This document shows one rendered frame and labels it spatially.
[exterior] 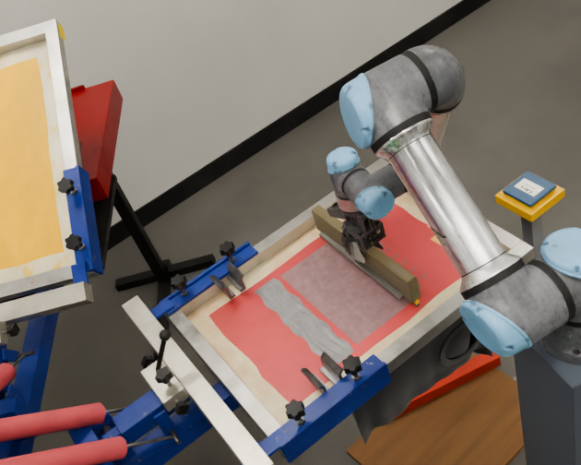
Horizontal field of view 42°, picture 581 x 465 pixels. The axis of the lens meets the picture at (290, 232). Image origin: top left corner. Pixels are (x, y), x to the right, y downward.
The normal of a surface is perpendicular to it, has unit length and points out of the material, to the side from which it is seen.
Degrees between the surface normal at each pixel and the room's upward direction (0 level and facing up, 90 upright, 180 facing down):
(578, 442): 90
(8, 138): 32
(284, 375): 0
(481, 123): 0
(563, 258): 8
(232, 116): 90
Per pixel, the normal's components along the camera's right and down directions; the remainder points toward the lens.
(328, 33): 0.55, 0.44
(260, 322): -0.26, -0.71
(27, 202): -0.18, -0.25
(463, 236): -0.34, 0.06
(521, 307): 0.07, -0.20
